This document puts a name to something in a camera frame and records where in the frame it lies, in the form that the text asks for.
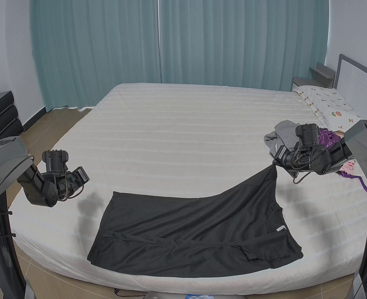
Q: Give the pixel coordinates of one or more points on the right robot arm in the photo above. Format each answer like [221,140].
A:
[361,148]

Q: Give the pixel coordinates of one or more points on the blue-green curtain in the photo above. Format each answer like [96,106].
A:
[108,42]

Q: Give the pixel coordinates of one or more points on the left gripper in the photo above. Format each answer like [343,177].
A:
[81,176]

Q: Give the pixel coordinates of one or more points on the pink garment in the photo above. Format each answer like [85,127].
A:
[348,167]

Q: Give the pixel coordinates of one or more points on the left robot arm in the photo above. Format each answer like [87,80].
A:
[34,179]

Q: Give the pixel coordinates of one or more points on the grey garment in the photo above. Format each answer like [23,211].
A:
[283,131]

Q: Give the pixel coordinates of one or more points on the white printed pillow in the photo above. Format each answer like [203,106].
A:
[326,101]

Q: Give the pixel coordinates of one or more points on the black T-shirt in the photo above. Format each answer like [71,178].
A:
[186,223]

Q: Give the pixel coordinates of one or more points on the grey bedside table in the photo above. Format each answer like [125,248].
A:
[303,81]

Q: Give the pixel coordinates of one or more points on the bed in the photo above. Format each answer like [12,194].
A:
[171,135]

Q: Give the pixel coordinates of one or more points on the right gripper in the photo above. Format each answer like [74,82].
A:
[283,157]

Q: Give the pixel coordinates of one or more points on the purple garment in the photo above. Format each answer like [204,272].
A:
[328,139]

